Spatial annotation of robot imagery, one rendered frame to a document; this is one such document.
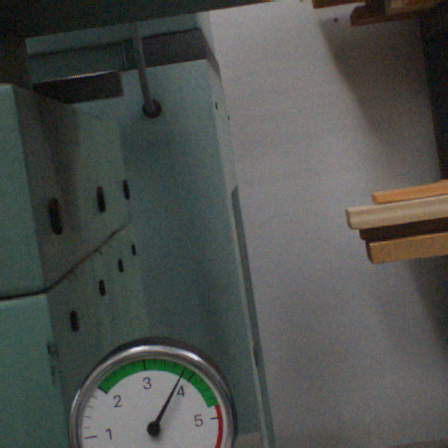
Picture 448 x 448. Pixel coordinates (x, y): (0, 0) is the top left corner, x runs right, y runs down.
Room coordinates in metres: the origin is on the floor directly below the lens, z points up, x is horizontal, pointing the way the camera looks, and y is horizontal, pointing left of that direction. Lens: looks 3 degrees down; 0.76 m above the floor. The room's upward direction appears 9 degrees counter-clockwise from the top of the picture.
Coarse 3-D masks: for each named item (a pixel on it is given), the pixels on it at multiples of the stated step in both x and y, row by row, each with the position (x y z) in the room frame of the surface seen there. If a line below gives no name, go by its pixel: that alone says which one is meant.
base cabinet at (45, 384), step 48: (48, 288) 0.55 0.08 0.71; (96, 288) 0.72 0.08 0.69; (0, 336) 0.53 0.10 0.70; (48, 336) 0.53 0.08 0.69; (96, 336) 0.68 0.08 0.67; (144, 336) 1.03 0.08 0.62; (0, 384) 0.53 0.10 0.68; (48, 384) 0.53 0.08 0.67; (0, 432) 0.53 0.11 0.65; (48, 432) 0.53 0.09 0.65
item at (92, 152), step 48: (0, 96) 0.53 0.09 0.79; (0, 144) 0.53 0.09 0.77; (48, 144) 0.60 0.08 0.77; (96, 144) 0.86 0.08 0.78; (0, 192) 0.53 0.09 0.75; (48, 192) 0.58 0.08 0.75; (96, 192) 0.81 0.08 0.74; (0, 240) 0.53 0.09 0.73; (48, 240) 0.55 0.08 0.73; (96, 240) 0.76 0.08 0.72; (0, 288) 0.53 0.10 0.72
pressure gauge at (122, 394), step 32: (128, 352) 0.46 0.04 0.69; (160, 352) 0.46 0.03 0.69; (192, 352) 0.47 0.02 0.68; (96, 384) 0.46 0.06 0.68; (128, 384) 0.46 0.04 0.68; (160, 384) 0.46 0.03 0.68; (192, 384) 0.46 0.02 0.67; (224, 384) 0.46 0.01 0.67; (96, 416) 0.46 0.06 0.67; (128, 416) 0.46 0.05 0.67; (192, 416) 0.46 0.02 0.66; (224, 416) 0.46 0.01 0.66
